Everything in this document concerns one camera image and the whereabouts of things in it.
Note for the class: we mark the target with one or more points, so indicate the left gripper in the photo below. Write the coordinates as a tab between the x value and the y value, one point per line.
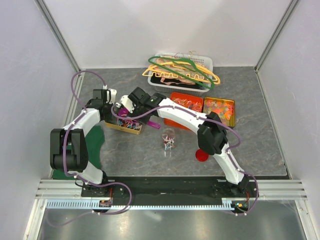
109	117

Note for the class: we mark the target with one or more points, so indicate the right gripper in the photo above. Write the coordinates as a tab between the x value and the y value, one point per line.
143	121

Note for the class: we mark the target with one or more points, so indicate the purple plastic scoop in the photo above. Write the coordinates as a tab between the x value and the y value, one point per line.
152	124

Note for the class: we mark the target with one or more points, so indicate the gold tin of candies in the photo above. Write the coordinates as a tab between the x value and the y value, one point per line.
115	126

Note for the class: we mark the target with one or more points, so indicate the orange tray of lollipops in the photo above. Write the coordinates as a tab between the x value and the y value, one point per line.
191	102

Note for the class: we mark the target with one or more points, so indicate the gold tin of gummies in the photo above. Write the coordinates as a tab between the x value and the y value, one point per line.
224	108

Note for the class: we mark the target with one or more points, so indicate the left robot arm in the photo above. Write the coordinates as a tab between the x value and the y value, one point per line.
86	120

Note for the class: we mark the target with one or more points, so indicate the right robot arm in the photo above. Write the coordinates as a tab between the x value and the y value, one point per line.
211	132

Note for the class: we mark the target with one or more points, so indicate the green cloth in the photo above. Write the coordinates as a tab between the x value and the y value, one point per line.
95	142

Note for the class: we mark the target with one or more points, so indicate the black garment in basket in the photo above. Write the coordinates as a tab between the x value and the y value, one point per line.
174	83

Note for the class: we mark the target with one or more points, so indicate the clear glass jar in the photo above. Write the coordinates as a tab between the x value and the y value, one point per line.
168	141

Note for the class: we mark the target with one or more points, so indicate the white plastic basket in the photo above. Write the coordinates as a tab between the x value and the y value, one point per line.
201	60

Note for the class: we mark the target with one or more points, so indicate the floral pink cloth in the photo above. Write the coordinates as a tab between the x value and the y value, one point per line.
159	60

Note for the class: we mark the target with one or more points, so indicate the green clothes hanger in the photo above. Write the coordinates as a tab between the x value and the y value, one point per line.
185	71

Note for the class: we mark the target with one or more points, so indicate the orange clothes hanger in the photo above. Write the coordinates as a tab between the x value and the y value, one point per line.
184	73

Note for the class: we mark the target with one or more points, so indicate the yellow clothes hanger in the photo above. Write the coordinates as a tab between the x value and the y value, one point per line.
192	71

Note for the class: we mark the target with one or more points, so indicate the red jar lid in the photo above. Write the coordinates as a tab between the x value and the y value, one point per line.
201	156

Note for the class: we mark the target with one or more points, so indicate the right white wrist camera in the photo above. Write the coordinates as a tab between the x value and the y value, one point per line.
127	103

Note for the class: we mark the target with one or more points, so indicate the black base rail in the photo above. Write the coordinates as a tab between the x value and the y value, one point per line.
168	186

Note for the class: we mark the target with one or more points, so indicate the grey cable duct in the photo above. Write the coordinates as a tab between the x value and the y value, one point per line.
96	204

